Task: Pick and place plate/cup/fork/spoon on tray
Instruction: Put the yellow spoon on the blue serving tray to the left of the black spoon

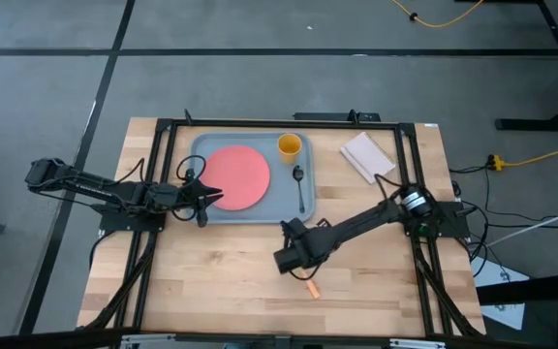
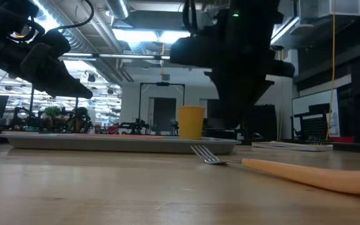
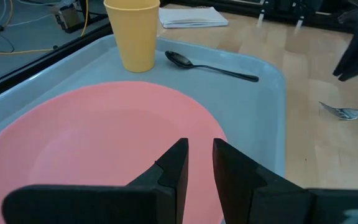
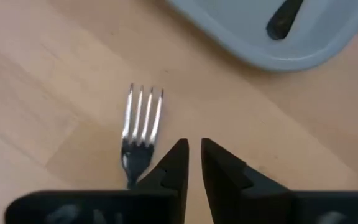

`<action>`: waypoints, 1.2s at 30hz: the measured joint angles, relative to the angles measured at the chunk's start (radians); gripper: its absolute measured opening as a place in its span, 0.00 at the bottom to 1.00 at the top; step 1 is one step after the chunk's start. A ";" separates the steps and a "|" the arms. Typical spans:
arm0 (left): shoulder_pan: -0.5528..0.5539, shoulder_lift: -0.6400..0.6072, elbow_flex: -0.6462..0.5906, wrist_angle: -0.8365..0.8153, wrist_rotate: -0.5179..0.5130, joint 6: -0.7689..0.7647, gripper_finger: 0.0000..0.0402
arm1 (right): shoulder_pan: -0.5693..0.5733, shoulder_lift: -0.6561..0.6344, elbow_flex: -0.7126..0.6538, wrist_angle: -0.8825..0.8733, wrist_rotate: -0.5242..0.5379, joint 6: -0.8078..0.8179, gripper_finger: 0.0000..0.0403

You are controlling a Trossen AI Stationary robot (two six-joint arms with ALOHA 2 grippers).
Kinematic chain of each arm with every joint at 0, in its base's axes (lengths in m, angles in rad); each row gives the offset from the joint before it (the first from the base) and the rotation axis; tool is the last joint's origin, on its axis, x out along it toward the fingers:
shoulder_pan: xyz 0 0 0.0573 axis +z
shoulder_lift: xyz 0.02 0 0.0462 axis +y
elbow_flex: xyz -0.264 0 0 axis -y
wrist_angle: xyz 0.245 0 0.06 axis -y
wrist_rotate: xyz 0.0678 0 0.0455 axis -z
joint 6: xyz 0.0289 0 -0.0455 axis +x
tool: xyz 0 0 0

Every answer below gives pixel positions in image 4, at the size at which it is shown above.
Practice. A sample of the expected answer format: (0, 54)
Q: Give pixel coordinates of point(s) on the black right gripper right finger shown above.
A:
(244, 196)

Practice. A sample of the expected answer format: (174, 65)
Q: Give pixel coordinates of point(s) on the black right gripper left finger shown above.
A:
(154, 202)

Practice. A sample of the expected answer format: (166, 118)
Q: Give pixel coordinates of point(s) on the black spoon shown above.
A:
(283, 21)

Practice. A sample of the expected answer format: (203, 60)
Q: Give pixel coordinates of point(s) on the grey plastic tray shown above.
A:
(228, 25)

